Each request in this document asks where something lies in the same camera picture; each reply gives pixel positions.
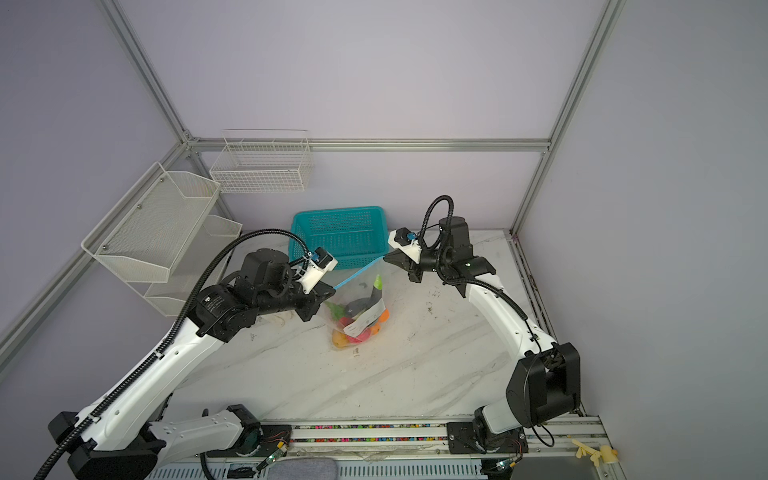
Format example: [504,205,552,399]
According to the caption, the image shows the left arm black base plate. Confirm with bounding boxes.
[237,424,292,457]

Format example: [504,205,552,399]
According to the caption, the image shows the aluminium rail base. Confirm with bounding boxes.
[148,414,625,479]

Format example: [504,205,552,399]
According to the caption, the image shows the white mesh two-tier shelf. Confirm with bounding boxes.
[81,163,242,317]

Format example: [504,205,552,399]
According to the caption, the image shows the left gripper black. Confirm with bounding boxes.
[256,270,335,322]

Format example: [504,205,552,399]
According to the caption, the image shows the beige tape scraps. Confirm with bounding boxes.
[571,439,619,467]

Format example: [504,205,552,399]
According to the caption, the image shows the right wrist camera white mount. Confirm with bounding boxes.
[388,227,422,264]

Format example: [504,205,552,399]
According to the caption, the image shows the teal plastic basket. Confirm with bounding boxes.
[291,206,389,269]

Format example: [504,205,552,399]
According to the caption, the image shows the orange tangerine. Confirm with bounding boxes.
[376,309,390,324]

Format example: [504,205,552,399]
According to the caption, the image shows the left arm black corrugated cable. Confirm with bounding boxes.
[32,228,313,480]

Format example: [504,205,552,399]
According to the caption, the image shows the orange yellow mango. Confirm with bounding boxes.
[331,330,353,349]

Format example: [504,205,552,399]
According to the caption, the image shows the clear zip bag blue zipper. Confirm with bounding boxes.
[320,257,389,350]

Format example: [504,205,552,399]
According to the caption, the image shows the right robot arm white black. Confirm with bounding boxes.
[384,216,581,449]

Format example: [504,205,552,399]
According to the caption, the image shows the grey cloth pad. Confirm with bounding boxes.
[267,458,339,480]

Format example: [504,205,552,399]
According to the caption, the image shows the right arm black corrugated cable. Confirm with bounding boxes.
[418,194,541,355]

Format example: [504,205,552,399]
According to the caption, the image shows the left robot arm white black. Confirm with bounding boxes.
[36,248,337,479]

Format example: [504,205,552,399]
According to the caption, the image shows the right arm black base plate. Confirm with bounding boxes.
[446,422,529,455]

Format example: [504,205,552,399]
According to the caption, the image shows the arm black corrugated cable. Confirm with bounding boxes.
[32,228,313,480]
[418,194,541,355]

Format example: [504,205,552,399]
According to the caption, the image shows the white wire wall basket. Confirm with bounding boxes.
[209,129,314,194]

